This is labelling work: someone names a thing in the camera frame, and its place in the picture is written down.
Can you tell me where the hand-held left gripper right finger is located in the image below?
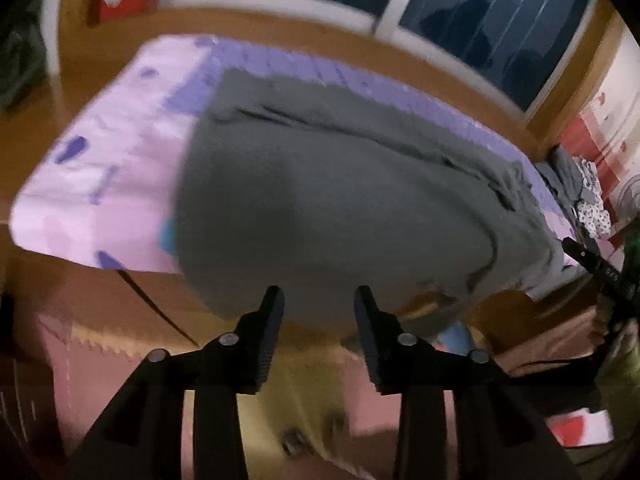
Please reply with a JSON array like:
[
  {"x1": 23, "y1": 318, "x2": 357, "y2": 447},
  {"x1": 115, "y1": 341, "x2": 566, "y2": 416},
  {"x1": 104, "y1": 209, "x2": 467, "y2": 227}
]
[{"x1": 354, "y1": 285, "x2": 583, "y2": 480}]

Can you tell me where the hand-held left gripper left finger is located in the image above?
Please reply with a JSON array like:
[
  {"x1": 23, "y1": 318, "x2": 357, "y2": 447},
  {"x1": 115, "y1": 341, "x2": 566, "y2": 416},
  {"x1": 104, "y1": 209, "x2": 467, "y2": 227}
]
[{"x1": 70, "y1": 285, "x2": 286, "y2": 480}]

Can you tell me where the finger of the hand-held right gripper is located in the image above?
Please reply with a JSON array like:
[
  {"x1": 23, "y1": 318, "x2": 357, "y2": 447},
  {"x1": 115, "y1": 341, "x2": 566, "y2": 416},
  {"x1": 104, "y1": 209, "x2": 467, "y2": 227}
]
[{"x1": 560, "y1": 236, "x2": 626, "y2": 289}]

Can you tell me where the dark grey sweatshirt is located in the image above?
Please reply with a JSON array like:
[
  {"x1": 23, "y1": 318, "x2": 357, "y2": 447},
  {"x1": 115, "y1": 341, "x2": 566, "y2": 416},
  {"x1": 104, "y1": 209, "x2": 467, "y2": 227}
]
[{"x1": 177, "y1": 70, "x2": 588, "y2": 331}]

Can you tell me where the pile of clothes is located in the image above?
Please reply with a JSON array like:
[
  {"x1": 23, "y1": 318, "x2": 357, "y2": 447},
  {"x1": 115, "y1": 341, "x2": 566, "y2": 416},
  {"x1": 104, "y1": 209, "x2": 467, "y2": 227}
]
[{"x1": 537, "y1": 145, "x2": 613, "y2": 238}]

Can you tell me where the foam puzzle floor mat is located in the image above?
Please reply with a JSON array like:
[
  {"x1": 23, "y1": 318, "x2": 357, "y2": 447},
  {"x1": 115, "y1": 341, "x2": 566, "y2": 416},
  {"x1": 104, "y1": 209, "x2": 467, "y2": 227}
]
[{"x1": 10, "y1": 310, "x2": 616, "y2": 480}]

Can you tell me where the blue slipper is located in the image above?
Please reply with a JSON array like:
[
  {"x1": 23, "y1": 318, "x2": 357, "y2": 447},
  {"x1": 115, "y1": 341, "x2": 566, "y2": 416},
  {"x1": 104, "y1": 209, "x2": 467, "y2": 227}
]
[{"x1": 440, "y1": 322, "x2": 476, "y2": 358}]

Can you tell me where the red white packet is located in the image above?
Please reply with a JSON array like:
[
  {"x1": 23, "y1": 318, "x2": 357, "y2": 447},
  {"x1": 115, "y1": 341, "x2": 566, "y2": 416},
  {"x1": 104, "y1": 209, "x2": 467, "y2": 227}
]
[{"x1": 545, "y1": 407, "x2": 615, "y2": 447}]

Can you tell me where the red white printed board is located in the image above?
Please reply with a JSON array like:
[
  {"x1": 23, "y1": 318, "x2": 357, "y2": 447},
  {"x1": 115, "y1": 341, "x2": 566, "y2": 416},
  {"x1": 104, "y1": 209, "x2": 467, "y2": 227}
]
[{"x1": 555, "y1": 25, "x2": 640, "y2": 241}]

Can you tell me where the purple pink dotted bed sheet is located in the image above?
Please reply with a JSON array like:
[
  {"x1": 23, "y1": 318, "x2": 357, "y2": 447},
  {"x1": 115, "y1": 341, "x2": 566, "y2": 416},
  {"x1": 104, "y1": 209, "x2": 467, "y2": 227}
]
[{"x1": 10, "y1": 35, "x2": 596, "y2": 281}]

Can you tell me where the grey green hanging cloth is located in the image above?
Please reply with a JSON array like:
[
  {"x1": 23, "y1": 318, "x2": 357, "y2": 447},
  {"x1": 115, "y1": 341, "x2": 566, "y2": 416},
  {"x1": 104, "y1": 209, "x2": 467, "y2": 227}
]
[{"x1": 0, "y1": 10, "x2": 51, "y2": 111}]

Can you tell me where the wooden bed frame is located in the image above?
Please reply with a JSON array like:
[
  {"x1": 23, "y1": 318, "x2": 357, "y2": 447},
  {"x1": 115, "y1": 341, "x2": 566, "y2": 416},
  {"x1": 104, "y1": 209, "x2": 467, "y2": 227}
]
[{"x1": 0, "y1": 0, "x2": 621, "y2": 356}]

